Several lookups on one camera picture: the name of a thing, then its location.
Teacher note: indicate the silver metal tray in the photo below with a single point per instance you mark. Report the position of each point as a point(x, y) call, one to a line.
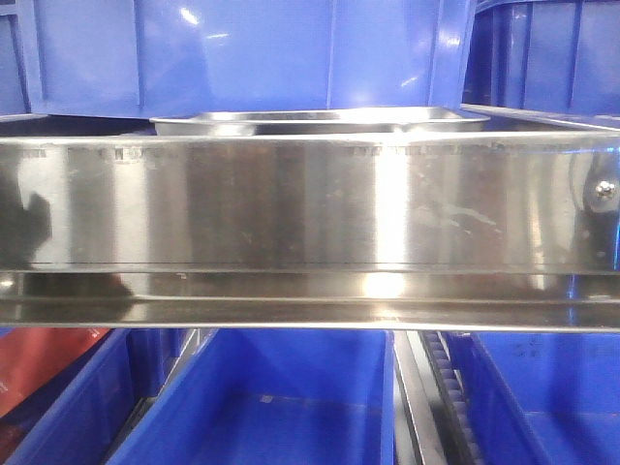
point(321, 122)

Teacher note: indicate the blue lower middle bin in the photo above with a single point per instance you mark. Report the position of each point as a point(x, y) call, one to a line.
point(274, 396)

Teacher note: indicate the large blue upper bin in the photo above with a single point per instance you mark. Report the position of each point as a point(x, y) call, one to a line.
point(142, 59)

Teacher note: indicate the blue lower right bin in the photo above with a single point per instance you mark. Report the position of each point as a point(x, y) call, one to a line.
point(540, 398)

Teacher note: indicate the blue upper right bin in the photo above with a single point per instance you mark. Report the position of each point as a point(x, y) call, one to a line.
point(556, 56)

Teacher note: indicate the blue lower left bin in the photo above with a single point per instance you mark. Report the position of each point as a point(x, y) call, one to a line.
point(77, 416)

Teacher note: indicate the red snack bag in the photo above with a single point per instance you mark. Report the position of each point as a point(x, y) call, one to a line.
point(32, 356)

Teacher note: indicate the blue upper left bin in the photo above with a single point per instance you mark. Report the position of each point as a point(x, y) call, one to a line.
point(13, 83)

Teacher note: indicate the stainless steel shelf rail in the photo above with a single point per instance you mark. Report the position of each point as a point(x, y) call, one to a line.
point(499, 231)

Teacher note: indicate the roller track rail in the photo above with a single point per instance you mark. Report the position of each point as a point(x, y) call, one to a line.
point(430, 410)

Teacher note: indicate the steel bolt on rail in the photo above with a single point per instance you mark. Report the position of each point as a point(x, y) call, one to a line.
point(605, 189)

